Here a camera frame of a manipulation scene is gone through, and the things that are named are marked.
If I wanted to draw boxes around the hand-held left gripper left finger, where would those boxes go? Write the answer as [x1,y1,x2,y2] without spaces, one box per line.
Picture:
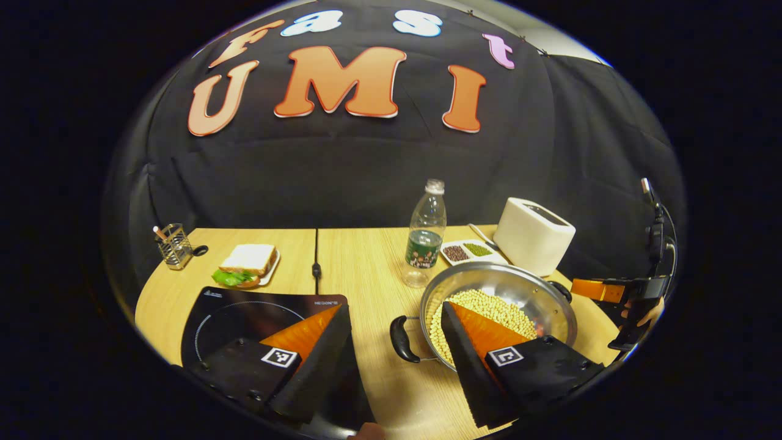
[183,304,353,424]

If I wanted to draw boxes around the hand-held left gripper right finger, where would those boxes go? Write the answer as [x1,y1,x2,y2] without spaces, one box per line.
[440,301,605,430]

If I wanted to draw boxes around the pile of yellow soybeans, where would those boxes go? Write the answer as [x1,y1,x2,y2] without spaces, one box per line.
[429,289,538,365]

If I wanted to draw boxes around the stainless steel pot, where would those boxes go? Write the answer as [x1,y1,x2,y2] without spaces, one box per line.
[390,263,578,373]

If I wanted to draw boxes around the black induction cooktop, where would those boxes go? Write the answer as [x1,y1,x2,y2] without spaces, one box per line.
[181,286,375,438]

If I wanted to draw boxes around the white toaster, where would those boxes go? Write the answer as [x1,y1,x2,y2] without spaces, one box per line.
[494,197,576,277]

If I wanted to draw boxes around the white divided bean dish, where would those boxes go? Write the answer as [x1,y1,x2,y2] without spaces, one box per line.
[440,240,509,267]

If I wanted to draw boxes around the sandwich on white plate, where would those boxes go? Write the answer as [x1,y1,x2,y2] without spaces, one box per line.
[211,244,280,289]

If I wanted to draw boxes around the clear plastic water bottle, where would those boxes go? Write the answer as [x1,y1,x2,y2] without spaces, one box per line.
[403,178,448,288]

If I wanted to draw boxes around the metal mesh utensil holder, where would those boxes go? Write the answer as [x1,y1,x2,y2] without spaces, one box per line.
[153,223,194,271]

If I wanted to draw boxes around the black backdrop cloth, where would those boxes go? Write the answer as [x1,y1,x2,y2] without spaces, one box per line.
[104,0,688,288]

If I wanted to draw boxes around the row of black cloth clips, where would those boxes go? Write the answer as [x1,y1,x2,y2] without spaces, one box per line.
[463,7,549,57]

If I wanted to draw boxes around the black stand with cables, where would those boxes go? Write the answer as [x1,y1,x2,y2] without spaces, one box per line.
[640,177,678,277]

